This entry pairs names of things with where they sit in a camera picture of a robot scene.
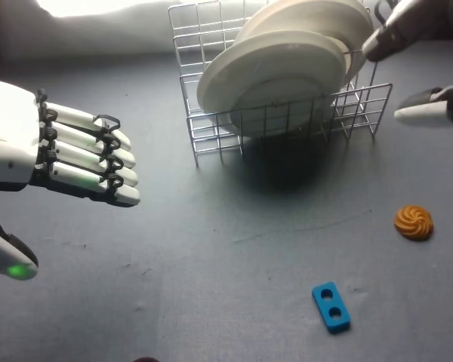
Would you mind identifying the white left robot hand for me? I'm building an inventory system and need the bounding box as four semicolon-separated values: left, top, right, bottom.
0;78;141;282

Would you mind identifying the orange swirl cookie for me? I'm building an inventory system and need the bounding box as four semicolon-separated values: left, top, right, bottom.
394;204;434;242

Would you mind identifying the silver wire dish rack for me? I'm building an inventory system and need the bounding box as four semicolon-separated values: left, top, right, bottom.
168;0;394;170

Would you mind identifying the blue block with two holes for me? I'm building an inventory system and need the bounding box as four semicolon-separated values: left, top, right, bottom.
311;281;352;335

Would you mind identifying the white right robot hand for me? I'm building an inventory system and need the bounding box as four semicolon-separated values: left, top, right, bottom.
362;0;453;139

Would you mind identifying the white ceramic plate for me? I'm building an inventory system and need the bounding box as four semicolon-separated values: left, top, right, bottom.
196;29;349;139
233;0;374;82

